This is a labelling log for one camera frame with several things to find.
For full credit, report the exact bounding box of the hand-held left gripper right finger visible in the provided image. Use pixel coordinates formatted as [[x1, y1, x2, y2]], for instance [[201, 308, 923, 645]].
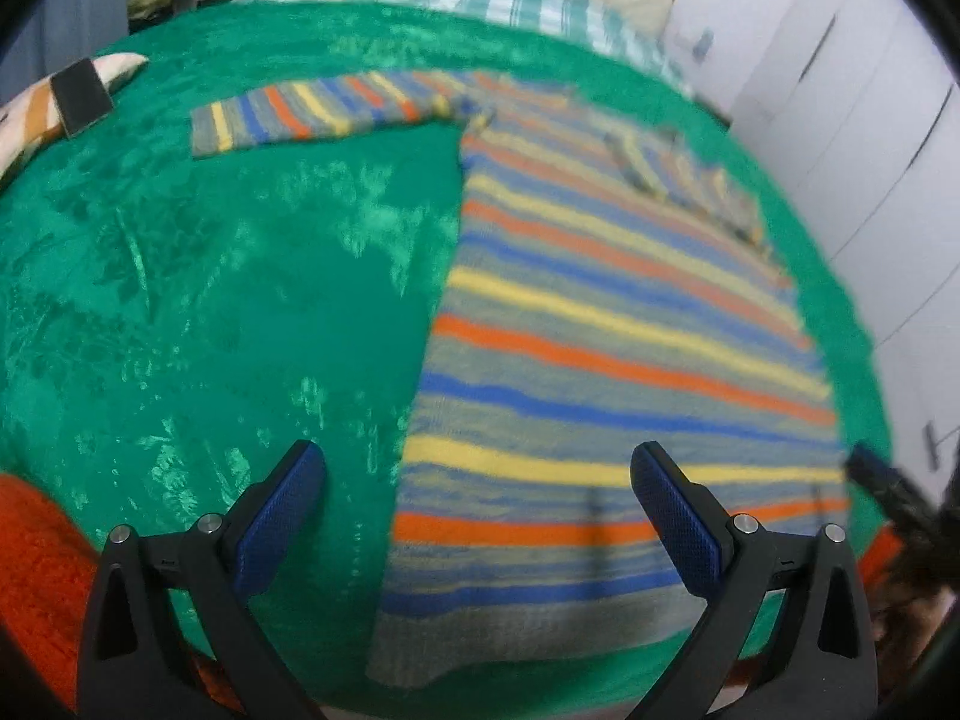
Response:
[[630, 441, 878, 720]]

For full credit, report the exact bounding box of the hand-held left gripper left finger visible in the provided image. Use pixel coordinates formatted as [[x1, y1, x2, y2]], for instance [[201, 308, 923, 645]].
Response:
[[77, 439, 329, 720]]

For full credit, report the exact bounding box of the green velvet blanket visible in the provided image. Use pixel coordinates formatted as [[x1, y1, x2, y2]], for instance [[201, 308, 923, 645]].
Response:
[[0, 0, 893, 700]]

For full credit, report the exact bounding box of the blue wall fixture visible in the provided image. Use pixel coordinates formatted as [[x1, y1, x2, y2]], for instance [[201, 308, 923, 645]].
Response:
[[679, 26, 718, 62]]

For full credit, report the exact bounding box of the grey curtain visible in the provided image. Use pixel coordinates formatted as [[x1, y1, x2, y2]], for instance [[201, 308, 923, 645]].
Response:
[[0, 0, 151, 103]]

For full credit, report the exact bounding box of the patterned pillow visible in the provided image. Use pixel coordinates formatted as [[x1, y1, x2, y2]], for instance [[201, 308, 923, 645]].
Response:
[[0, 52, 149, 190]]

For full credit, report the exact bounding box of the white wardrobe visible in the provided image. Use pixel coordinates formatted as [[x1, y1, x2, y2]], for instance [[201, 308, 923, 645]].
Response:
[[731, 0, 960, 481]]

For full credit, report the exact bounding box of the striped knit sweater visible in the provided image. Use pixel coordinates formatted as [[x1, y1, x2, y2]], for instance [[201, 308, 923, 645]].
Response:
[[189, 69, 852, 689]]

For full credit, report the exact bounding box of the black smartphone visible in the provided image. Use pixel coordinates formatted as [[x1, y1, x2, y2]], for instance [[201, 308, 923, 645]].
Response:
[[51, 58, 115, 140]]

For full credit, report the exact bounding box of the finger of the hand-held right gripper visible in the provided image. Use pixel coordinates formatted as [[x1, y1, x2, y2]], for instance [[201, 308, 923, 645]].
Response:
[[846, 442, 947, 541]]

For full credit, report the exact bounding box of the orange knit clothing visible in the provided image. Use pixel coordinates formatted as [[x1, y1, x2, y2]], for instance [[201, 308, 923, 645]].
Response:
[[0, 472, 250, 718]]

